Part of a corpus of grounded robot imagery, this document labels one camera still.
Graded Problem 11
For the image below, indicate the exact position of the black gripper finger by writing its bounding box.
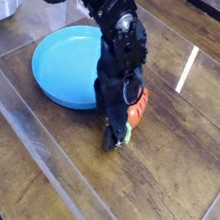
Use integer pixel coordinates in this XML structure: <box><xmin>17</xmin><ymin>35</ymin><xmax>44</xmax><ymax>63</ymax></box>
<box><xmin>102</xmin><ymin>126</ymin><xmax>126</xmax><ymax>152</ymax></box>

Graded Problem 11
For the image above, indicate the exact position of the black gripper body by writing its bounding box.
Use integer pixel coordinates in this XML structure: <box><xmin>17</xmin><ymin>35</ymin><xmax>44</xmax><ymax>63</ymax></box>
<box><xmin>84</xmin><ymin>58</ymin><xmax>149</xmax><ymax>146</ymax></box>

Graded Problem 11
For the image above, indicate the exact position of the blue round tray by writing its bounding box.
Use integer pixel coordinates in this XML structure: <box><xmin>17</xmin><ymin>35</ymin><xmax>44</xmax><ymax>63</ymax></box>
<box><xmin>31</xmin><ymin>25</ymin><xmax>102</xmax><ymax>110</ymax></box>

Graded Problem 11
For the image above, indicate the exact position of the clear acrylic enclosure wall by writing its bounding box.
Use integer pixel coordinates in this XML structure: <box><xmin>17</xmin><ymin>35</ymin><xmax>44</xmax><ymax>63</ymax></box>
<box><xmin>0</xmin><ymin>46</ymin><xmax>220</xmax><ymax>220</ymax></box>

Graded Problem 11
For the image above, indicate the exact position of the orange toy carrot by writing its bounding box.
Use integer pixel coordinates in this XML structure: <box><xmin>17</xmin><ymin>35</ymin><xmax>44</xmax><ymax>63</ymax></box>
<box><xmin>124</xmin><ymin>88</ymin><xmax>149</xmax><ymax>144</ymax></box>

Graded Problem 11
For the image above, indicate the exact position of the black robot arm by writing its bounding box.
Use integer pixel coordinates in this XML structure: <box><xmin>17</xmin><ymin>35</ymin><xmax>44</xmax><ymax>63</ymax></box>
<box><xmin>81</xmin><ymin>0</ymin><xmax>147</xmax><ymax>151</ymax></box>

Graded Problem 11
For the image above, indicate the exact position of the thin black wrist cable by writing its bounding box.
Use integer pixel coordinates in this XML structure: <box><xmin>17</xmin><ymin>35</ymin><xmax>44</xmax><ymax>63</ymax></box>
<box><xmin>119</xmin><ymin>63</ymin><xmax>150</xmax><ymax>109</ymax></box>

